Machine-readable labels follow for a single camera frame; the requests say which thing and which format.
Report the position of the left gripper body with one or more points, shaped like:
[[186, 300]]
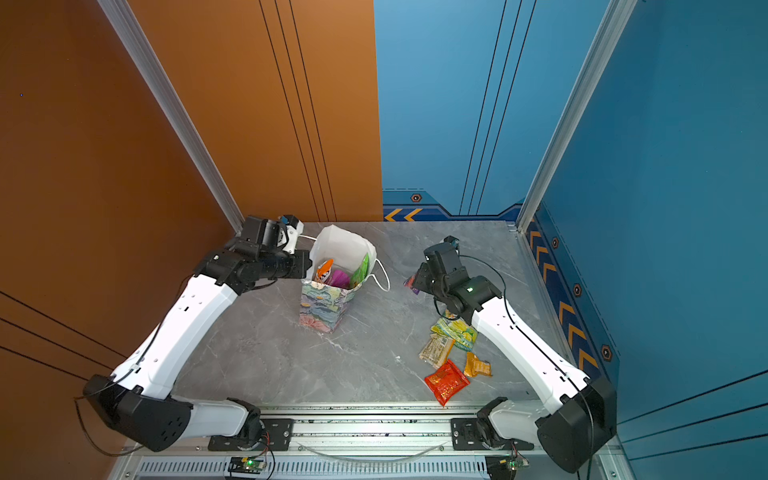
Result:
[[283, 265]]

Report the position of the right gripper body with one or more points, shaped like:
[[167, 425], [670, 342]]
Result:
[[425, 281]]

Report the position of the pink berries candy bag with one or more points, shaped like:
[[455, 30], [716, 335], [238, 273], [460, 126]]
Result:
[[409, 283]]

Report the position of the green yellow Fox's candy bag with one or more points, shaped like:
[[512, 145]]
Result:
[[463, 334]]

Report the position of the orange Fox's candy bag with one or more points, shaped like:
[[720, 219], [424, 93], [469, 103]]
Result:
[[324, 271]]

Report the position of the beige clear snack packet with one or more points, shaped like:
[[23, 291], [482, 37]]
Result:
[[437, 350]]

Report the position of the small orange snack packet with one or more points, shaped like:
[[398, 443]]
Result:
[[476, 367]]

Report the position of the green Lays chips bag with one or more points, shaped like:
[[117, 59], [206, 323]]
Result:
[[361, 273]]

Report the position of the red snack packet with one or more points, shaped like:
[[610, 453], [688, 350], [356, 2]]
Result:
[[446, 382]]

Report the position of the purple grape candy bag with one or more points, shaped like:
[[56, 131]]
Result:
[[339, 279]]

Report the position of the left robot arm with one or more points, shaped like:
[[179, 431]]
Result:
[[135, 400]]

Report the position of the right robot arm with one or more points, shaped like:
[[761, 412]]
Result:
[[577, 415]]

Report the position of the right circuit board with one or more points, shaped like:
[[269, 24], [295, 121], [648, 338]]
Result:
[[505, 467]]

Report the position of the circuit board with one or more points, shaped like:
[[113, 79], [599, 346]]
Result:
[[247, 467], [505, 467]]

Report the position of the left circuit board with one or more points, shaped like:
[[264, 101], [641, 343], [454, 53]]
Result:
[[247, 467]]

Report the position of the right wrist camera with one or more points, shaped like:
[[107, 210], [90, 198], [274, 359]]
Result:
[[443, 258]]

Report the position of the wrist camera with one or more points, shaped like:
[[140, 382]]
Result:
[[443, 258], [281, 234]]

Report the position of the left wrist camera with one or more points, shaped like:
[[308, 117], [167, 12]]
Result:
[[281, 234]]

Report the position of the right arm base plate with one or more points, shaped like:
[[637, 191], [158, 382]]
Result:
[[471, 433]]

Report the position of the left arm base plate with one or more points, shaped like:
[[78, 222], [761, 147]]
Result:
[[274, 434]]

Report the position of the aluminium rail frame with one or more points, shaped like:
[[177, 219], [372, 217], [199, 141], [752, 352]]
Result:
[[345, 441]]

